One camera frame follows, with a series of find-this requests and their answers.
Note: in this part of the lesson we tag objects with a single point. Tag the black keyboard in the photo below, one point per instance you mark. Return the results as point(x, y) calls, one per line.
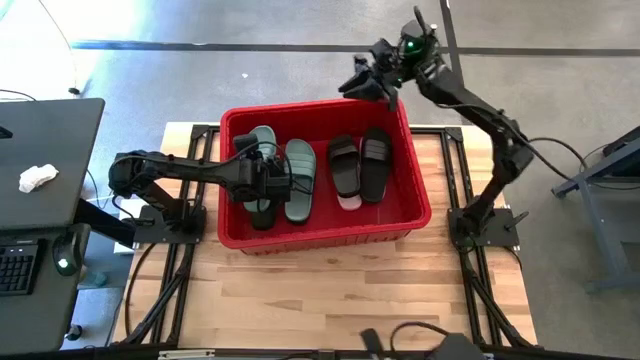
point(17, 270)

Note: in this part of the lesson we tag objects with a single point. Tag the teal floor object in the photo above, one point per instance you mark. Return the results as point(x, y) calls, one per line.
point(95, 280)

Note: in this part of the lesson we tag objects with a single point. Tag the green slide sandal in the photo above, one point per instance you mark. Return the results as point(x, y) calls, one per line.
point(300, 205)
point(267, 137)

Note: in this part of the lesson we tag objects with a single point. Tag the dark grey keyboard desk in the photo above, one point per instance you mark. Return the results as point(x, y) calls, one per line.
point(45, 320)

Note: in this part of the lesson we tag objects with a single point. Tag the black desk foot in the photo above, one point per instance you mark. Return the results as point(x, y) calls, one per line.
point(105, 225)

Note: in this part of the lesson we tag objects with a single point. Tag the dark grey desk panel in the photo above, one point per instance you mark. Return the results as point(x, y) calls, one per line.
point(50, 140)

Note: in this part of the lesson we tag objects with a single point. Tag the black desk caster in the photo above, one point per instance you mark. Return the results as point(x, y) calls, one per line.
point(74, 333)

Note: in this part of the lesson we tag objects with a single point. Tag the white crumpled tissue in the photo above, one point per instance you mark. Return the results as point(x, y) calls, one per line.
point(36, 177)

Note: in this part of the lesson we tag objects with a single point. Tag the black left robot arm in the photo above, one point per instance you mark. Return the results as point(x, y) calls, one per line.
point(190, 167)

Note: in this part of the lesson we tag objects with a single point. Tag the black computer mouse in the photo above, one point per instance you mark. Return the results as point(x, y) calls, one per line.
point(67, 255)

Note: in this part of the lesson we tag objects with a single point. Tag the white power adapter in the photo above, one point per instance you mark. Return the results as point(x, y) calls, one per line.
point(125, 247)

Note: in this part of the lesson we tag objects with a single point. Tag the black wide ribbed slide sandal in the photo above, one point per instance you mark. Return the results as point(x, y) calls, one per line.
point(263, 222)

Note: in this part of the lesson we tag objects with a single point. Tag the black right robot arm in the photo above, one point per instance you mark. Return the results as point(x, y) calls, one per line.
point(465, 100)

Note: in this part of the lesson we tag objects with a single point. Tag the red plastic bin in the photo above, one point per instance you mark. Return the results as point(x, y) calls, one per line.
point(325, 230)

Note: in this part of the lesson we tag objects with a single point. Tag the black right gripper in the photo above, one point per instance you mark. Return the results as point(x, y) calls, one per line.
point(415, 55)

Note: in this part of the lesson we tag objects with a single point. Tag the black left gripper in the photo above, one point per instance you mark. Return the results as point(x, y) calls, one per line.
point(255, 180)

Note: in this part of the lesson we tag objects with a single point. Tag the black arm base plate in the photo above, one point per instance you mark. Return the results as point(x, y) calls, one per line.
point(500, 235)
point(155, 232)

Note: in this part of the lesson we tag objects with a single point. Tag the pink slide sandal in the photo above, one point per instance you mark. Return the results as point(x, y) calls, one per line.
point(350, 202)

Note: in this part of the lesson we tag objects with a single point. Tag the dark grey handheld device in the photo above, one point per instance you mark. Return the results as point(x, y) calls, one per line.
point(457, 347)

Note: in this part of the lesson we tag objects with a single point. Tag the black table edge rail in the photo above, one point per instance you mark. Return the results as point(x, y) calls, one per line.
point(300, 356)

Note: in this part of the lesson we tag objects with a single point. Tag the black blurred bar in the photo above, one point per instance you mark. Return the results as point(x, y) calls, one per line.
point(372, 345)

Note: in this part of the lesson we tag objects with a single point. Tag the grey metal cart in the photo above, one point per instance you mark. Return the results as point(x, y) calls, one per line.
point(600, 200)

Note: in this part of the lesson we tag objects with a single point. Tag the silver metal bracket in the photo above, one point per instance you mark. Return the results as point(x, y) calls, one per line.
point(185, 354)

